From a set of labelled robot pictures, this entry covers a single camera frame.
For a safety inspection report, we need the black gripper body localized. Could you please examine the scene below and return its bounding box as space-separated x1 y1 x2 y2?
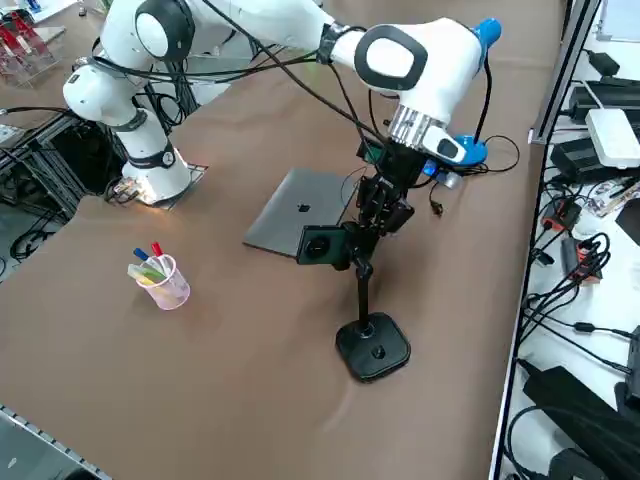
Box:
356 138 427 197

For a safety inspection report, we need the silver closed laptop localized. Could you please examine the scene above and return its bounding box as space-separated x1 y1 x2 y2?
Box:
242 167 362 259

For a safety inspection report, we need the blue desk lamp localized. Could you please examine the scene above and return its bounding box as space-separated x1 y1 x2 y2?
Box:
422 18 503 179

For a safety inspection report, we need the white power adapter box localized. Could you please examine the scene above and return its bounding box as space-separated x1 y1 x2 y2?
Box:
584 107 640 169

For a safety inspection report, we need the clear pink plastic cup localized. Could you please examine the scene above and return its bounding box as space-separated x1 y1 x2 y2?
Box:
127 253 191 311

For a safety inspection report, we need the yellow pen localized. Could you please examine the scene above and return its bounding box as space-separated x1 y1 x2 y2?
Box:
128 263 169 287

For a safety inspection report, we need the clear acrylic rack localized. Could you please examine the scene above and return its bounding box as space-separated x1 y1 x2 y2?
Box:
0 9 67 90

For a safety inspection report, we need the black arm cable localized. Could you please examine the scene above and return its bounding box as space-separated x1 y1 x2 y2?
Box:
89 0 396 146

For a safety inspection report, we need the black lamp power cable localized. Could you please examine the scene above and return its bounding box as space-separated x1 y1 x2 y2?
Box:
429 134 520 219

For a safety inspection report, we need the aluminium table edge rail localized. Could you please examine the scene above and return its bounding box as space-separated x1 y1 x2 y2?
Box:
489 0 607 480

